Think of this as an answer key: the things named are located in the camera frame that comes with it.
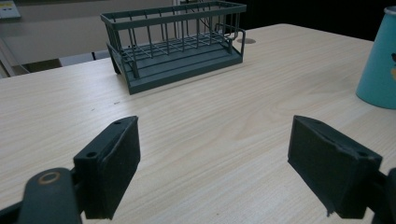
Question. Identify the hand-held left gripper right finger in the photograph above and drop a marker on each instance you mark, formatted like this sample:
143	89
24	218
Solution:
333	168

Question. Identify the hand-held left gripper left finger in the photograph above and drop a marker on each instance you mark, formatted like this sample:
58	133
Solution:
107	169

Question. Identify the teal paper cup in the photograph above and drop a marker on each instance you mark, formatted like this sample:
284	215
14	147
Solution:
378	62

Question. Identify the white wall panel with label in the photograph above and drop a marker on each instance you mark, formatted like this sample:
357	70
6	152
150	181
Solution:
8	9

